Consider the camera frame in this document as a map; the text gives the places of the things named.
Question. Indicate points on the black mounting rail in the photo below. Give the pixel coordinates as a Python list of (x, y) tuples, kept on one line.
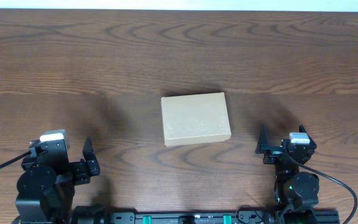
[(98, 214)]

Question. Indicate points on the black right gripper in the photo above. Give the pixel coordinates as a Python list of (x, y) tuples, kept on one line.
[(278, 152)]

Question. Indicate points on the brown cardboard box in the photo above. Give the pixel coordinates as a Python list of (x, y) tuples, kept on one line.
[(195, 119)]

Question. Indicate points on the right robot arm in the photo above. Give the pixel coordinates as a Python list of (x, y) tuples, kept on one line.
[(295, 192)]

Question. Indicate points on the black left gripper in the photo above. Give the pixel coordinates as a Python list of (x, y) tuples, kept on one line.
[(81, 170)]

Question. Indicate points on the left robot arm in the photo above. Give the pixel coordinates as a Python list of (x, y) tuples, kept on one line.
[(47, 186)]

